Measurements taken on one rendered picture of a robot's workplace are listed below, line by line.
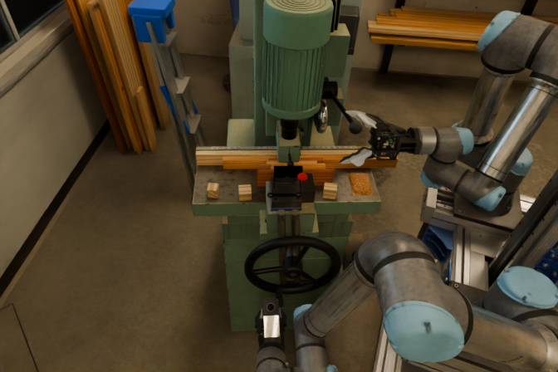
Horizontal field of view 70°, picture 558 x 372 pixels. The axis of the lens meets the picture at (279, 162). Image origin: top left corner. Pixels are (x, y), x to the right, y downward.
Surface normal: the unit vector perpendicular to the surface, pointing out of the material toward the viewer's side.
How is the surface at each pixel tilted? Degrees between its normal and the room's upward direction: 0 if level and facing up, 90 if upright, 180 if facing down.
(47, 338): 0
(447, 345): 86
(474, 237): 0
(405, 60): 90
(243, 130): 0
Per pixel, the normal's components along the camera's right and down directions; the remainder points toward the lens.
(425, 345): -0.07, 0.62
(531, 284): 0.04, -0.81
